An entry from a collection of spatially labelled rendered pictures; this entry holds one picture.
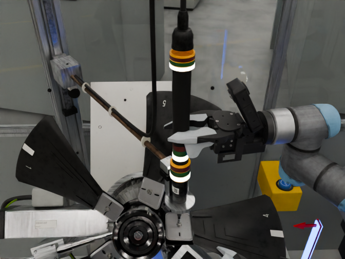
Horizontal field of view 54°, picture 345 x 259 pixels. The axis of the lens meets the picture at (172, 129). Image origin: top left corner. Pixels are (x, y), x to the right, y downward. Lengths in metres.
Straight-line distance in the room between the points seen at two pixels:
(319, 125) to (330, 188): 0.13
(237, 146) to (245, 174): 1.07
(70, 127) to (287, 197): 0.84
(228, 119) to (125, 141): 0.47
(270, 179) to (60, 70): 0.77
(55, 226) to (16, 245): 1.27
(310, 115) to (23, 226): 0.78
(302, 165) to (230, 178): 0.99
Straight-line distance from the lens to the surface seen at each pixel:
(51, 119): 0.83
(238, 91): 0.62
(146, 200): 0.86
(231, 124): 0.66
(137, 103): 1.08
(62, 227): 1.00
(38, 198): 1.05
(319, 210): 2.09
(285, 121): 0.71
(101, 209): 0.89
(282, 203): 1.19
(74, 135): 1.41
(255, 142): 0.72
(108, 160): 1.08
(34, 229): 1.03
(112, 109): 0.92
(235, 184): 1.79
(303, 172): 0.78
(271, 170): 1.22
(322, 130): 0.75
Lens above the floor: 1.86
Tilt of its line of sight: 35 degrees down
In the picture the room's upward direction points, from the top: straight up
